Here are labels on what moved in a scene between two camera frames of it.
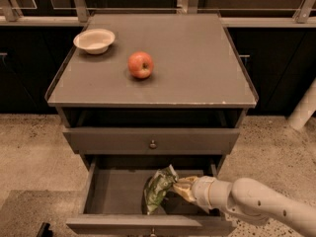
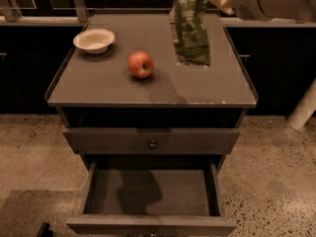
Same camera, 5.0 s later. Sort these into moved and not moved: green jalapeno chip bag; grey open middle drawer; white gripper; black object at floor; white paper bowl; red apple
Moved: green jalapeno chip bag; white gripper
Not moved: black object at floor; grey open middle drawer; red apple; white paper bowl
